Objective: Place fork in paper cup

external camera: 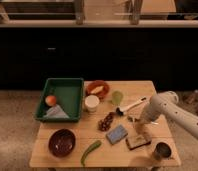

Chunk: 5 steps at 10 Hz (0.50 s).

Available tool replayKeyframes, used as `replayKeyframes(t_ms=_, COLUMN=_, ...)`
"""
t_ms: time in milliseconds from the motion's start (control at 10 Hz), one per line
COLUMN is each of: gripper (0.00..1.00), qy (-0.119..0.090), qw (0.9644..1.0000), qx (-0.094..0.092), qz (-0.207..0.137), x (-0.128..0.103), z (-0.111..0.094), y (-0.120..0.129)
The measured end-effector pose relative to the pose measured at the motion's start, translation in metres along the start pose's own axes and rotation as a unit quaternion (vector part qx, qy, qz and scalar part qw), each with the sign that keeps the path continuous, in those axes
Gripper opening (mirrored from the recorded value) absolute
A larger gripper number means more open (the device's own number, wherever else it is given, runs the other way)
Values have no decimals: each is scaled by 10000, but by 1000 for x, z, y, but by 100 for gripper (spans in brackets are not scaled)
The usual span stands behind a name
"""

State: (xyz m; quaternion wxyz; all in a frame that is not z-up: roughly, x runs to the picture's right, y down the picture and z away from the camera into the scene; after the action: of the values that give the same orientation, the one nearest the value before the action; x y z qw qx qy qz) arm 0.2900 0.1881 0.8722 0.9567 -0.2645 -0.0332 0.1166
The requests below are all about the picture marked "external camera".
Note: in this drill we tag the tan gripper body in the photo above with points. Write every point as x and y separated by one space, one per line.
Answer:
140 127

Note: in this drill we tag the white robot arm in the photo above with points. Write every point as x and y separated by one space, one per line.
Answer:
166 103

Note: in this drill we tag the metal cup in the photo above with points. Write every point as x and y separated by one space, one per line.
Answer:
162 151

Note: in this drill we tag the green translucent cup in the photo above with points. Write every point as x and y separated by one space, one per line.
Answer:
116 98

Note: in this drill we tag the white paper cup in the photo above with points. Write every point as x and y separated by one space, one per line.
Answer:
91 103

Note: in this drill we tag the blue sponge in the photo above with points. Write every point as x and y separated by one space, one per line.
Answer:
117 134

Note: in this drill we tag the dark grape bunch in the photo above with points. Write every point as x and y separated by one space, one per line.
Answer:
105 124

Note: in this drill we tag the green okra pod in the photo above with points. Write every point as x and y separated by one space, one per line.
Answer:
92 147

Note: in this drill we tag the orange bowl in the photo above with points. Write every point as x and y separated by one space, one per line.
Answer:
93 84

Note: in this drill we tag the yellow food piece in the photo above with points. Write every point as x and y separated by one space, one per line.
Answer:
97 90

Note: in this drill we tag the dark purple bowl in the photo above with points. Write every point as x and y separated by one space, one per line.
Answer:
61 143

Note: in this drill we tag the green plastic tray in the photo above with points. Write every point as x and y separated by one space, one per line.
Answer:
69 94

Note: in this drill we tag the grey folded cloth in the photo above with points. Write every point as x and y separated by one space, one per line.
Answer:
56 112

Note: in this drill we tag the red apple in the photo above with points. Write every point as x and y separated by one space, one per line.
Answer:
51 100

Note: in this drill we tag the wooden shelf frame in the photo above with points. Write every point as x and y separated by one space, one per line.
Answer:
99 13

